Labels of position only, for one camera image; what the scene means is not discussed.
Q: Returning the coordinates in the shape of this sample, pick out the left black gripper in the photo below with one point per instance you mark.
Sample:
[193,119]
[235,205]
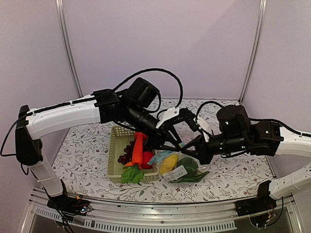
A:
[160,138]

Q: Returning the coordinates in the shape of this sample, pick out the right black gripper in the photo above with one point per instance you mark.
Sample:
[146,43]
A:
[200,153]

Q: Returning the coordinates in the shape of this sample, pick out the yellow corn cob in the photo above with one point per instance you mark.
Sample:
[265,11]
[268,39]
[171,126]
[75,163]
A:
[169,164]

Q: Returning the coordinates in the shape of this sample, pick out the clear zip bag blue zipper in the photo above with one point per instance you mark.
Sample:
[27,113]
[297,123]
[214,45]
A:
[178,172]

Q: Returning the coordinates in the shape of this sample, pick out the orange carrot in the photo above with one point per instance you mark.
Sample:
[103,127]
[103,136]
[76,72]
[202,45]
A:
[137,155]

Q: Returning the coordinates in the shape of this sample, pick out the purple eggplant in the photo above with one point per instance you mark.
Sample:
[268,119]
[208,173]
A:
[193,179]

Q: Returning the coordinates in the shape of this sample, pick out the dark red grape bunch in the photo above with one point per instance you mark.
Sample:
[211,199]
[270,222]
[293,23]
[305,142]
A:
[127,153]

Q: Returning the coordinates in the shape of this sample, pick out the green pepper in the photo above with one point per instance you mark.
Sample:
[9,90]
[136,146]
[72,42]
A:
[190,165]

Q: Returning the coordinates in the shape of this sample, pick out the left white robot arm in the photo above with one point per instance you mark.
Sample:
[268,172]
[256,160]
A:
[101,106]

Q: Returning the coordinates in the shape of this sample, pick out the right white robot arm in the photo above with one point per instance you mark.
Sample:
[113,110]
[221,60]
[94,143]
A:
[266,137]

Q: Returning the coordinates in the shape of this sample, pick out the red apple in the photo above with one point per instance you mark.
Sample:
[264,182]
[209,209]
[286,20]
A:
[147,156]

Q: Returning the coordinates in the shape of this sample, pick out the green leafy vegetable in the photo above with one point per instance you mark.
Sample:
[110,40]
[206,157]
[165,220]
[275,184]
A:
[131,174]

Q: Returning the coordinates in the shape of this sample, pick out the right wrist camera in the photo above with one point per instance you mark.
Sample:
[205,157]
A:
[204,128]

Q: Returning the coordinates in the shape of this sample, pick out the front aluminium rail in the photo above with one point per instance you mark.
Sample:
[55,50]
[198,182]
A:
[108,216]

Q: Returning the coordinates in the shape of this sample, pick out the right aluminium frame post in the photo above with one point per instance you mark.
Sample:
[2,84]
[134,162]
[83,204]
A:
[254,50]

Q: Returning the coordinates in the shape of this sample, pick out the aluminium frame post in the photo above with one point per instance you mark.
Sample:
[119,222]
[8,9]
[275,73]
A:
[254,50]
[66,42]

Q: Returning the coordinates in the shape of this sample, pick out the left aluminium frame post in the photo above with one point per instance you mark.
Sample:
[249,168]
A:
[66,42]

